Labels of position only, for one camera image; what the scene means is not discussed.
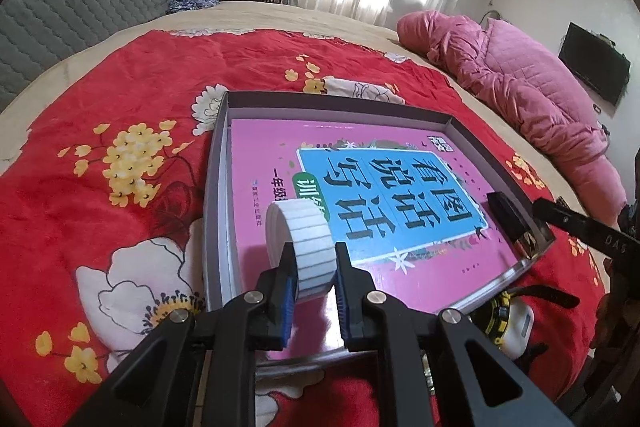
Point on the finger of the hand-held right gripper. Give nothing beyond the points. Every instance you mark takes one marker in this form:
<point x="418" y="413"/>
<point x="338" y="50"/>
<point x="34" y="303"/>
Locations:
<point x="575" y="219"/>

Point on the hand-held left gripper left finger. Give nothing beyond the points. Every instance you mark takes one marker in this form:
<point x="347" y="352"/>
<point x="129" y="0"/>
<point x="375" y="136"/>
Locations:
<point x="285" y="307"/>

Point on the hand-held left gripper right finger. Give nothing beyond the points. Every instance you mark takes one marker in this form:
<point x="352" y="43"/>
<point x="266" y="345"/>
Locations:
<point x="342" y="302"/>

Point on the white jar lid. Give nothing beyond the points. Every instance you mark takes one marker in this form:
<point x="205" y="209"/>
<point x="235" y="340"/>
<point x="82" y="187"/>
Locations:
<point x="310" y="247"/>

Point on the black and gold lipstick tube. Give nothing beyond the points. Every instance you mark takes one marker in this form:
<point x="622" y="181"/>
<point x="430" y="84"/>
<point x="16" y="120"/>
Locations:
<point x="510" y="214"/>

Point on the grey cardboard box tray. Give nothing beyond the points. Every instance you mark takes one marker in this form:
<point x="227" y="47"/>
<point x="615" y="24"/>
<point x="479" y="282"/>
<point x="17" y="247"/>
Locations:
<point x="220" y="207"/>

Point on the yellow and black wristwatch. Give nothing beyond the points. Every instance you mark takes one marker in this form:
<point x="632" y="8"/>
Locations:
<point x="495" y="314"/>

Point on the pink book with blue label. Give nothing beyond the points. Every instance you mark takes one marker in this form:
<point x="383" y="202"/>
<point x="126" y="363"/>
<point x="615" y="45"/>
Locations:
<point x="400" y="277"/>

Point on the pink quilt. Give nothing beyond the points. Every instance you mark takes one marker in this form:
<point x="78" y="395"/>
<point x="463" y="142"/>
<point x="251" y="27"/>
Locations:
<point x="525" y="82"/>

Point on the black television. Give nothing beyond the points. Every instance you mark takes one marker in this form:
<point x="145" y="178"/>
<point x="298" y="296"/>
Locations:
<point x="595" y="62"/>

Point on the red floral blanket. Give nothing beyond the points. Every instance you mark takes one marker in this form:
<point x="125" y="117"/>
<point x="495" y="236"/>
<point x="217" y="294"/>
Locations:
<point x="100" y="217"/>

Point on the grey cushion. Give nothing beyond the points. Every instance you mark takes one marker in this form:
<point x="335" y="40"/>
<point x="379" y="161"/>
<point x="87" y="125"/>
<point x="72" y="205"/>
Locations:
<point x="405" y="3"/>

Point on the beige bed sheet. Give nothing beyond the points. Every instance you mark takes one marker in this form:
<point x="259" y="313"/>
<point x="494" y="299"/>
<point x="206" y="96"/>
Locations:
<point x="250" y="14"/>

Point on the blue patterned cloth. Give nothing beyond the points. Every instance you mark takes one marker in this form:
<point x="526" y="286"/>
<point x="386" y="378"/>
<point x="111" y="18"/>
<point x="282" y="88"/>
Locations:
<point x="192" y="3"/>

